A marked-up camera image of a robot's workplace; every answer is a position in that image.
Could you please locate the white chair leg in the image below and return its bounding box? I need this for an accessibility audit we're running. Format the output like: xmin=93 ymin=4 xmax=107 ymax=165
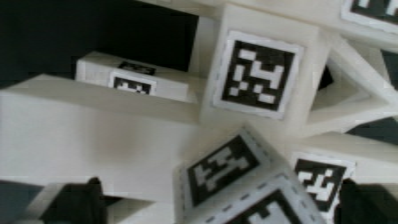
xmin=75 ymin=52 xmax=198 ymax=103

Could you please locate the white tagged cube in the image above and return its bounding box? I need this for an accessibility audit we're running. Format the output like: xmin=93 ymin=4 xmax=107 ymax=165
xmin=175 ymin=125 xmax=326 ymax=224

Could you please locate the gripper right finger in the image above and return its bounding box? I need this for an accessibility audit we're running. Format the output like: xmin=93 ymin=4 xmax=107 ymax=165
xmin=335 ymin=179 xmax=398 ymax=224

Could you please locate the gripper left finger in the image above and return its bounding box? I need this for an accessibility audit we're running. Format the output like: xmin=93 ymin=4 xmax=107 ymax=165
xmin=40 ymin=177 xmax=123 ymax=224

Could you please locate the white chair back frame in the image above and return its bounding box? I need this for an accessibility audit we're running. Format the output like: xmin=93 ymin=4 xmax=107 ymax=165
xmin=0 ymin=0 xmax=398 ymax=224

